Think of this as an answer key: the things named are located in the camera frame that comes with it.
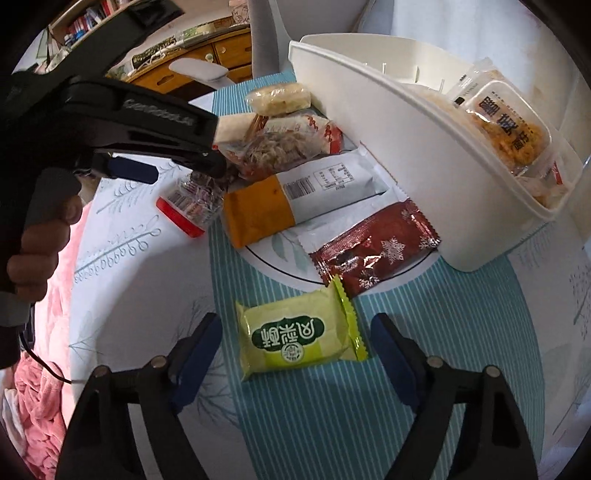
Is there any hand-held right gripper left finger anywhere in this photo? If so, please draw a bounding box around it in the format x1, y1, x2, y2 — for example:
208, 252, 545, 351
55, 312, 223, 480

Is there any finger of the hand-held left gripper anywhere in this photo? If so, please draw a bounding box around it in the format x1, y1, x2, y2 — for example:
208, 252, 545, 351
91, 154, 161, 184
69, 78, 228, 178

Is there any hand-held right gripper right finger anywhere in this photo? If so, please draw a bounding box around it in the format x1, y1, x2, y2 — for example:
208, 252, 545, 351
369, 312, 539, 480

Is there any small clear red candy packet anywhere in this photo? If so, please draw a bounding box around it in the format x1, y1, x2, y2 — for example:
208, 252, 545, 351
156, 174, 225, 239

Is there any brown beige biscuit packet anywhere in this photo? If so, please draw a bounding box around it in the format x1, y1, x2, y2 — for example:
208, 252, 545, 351
216, 114, 259, 145

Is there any green pastry packet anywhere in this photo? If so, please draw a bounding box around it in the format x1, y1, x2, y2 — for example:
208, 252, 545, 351
235, 274, 369, 382

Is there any dark red snowflake packet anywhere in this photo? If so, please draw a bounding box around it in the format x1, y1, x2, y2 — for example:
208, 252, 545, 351
308, 200, 442, 297

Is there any clear red snack packet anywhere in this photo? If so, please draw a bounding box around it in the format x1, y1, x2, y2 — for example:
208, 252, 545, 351
221, 130, 325, 182

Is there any puffed rice cracker packet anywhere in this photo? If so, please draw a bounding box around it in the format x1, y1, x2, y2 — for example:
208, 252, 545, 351
245, 83, 311, 116

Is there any orange white snack packet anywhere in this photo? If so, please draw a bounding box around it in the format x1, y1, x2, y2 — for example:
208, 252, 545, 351
224, 152, 402, 250

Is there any white plastic storage box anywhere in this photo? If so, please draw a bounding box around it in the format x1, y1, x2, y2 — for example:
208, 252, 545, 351
288, 33, 583, 272

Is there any large red white snack packet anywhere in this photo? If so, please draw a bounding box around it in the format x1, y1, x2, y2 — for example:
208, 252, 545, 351
522, 157, 572, 208

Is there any orange label cake packet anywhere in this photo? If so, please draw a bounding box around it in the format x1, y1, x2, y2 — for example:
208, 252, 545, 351
455, 58, 561, 178

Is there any person's left forearm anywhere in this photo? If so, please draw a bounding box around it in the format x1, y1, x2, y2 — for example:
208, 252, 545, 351
0, 291, 35, 370

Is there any person's left hand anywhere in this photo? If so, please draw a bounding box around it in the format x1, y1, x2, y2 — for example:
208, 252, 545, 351
7, 202, 85, 304

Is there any grey office chair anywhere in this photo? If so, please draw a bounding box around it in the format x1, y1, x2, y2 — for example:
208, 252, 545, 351
168, 0, 370, 86

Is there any wooden desk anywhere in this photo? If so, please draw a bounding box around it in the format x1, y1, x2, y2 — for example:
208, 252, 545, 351
106, 14, 259, 93

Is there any wooden bookshelf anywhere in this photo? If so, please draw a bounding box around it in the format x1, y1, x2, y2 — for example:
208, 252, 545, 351
46, 0, 139, 51

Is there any teal striped table runner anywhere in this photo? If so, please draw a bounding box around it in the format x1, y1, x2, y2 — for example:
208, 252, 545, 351
208, 69, 555, 480

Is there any row of books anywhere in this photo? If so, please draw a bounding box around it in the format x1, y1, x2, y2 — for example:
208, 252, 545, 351
65, 0, 122, 38

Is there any pink blanket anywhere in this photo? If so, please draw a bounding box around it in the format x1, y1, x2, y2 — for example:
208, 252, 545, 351
0, 194, 105, 468

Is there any black cable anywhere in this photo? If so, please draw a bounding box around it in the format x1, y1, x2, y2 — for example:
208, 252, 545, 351
18, 323, 89, 385

